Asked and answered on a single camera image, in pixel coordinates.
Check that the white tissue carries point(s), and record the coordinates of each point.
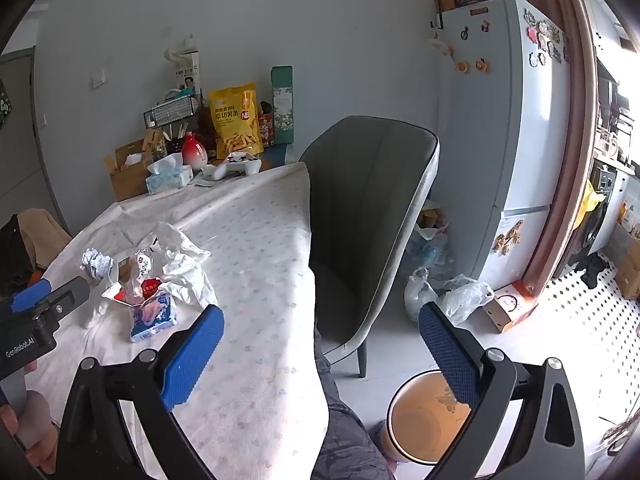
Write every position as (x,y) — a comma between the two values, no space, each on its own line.
(182,260)

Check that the dark cloth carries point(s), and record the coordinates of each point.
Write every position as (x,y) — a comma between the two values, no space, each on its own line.
(14,255)

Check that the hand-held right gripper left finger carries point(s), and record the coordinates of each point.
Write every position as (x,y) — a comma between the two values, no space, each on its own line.
(195,355)

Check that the white bin with orange inside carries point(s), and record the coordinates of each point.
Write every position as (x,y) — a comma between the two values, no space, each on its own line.
(425,425)

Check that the person's left hand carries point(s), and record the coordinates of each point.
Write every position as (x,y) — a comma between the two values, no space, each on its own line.
(37,435)

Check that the white carton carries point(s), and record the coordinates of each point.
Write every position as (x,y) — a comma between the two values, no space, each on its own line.
(189,72)

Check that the cluster of brown fridge magnets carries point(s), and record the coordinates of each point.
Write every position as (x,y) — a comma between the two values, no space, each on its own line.
(507,237)

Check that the clear plastic bag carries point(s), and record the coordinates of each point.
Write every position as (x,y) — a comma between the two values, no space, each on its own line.
(465,295)

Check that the bag of plastic bottles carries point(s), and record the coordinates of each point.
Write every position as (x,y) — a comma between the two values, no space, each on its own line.
(427,245)

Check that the pink door frame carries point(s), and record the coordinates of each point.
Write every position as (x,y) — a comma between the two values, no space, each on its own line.
(575,110)

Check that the dark washing machine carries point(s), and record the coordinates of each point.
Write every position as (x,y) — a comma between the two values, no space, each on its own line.
(597,235)

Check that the white and orange box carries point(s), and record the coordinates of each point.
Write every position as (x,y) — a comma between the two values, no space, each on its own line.
(510,307)

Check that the cluster of colourful fridge magnets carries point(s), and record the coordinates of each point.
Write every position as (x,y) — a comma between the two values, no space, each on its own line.
(547,40)

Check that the open cardboard box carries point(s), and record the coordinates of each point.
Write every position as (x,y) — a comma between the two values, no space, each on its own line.
(125,180)

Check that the large cardboard box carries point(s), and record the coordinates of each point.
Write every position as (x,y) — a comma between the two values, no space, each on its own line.
(627,265)

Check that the white refrigerator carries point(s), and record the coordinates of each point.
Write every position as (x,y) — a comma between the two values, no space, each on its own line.
(500,135)

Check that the black cloth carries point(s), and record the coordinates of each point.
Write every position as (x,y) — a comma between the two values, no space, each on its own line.
(594,270)

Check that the tall green box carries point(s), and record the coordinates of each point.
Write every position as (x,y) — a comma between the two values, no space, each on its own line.
(282,110)

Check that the white paper ball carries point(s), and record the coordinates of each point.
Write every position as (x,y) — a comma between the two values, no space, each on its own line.
(97,262)

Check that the person's leg in grey pants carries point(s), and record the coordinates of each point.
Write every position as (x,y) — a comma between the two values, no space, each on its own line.
(345,435)

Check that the white dotted tablecloth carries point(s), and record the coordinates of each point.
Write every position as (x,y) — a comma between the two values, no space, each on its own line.
(250,260)

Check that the blue tissue packet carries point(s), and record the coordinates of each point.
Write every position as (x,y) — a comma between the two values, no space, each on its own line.
(150,317)

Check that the kitchen shelf rack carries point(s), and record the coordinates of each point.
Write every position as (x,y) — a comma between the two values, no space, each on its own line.
(620,125)

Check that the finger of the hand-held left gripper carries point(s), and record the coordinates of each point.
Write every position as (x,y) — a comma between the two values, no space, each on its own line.
(30,295)
(70,290)

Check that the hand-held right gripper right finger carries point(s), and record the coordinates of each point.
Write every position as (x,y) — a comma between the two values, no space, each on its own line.
(447,355)

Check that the blue and white tissue box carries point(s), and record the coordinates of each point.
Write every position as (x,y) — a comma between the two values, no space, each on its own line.
(167,175)

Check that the grey upholstered chair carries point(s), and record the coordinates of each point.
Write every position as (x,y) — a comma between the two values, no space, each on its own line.
(360,210)

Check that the red and white vase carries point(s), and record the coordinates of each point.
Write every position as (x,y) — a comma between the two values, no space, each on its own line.
(194,152)

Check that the red and silver snack wrapper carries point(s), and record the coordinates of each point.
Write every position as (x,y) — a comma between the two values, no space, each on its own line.
(142,280)

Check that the yellow snack bag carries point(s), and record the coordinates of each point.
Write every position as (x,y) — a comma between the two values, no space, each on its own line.
(235,120)

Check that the tan chair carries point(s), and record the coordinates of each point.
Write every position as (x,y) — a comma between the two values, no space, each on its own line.
(45,235)

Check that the white wall switch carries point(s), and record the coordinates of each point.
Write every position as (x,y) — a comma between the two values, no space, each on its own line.
(98,78)

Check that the white game controller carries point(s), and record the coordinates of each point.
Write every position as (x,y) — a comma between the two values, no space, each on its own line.
(235,166)

